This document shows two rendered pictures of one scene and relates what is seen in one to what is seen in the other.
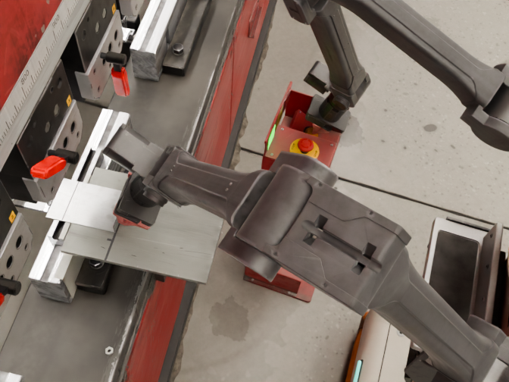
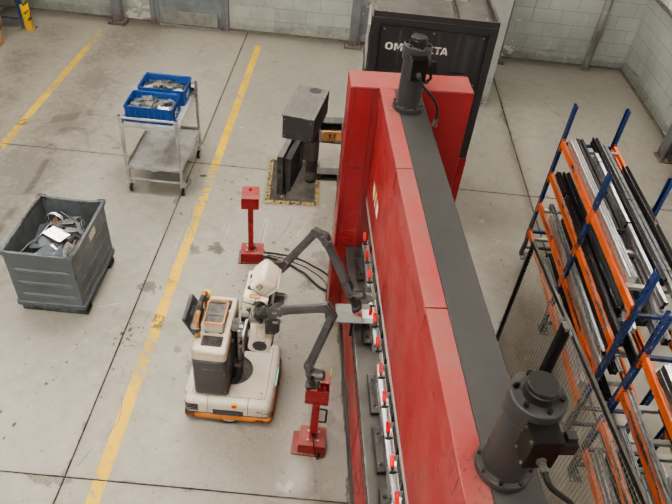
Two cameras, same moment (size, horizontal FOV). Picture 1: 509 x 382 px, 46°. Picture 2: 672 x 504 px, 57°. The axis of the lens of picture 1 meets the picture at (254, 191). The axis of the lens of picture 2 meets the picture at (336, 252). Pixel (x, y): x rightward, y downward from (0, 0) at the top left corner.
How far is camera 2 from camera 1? 4.12 m
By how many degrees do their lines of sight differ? 79
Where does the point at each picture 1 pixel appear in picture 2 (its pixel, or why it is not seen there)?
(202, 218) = (341, 316)
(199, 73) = (362, 379)
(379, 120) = not seen: outside the picture
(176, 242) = (346, 310)
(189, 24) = (372, 391)
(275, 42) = not seen: outside the picture
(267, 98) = not seen: outside the picture
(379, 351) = (269, 386)
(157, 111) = (370, 362)
